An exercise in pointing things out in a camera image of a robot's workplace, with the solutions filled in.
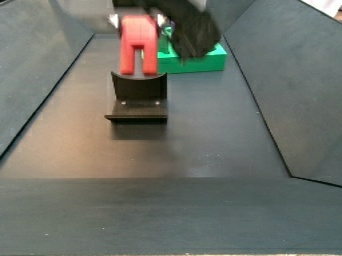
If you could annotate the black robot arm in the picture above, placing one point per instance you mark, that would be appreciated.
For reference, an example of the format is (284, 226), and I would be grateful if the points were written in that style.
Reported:
(195, 34)

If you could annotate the black curved regrasp stand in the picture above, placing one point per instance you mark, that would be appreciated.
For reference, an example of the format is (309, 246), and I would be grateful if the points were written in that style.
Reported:
(141, 97)

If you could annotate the green shape-sorter fixture base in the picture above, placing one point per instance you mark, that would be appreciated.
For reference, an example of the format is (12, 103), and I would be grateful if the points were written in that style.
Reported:
(171, 64)

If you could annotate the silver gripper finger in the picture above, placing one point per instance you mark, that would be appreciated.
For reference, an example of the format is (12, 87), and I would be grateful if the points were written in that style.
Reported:
(115, 21)
(163, 23)

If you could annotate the red square-circle two-leg object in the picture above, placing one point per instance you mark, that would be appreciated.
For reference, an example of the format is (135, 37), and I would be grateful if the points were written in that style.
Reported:
(139, 36)

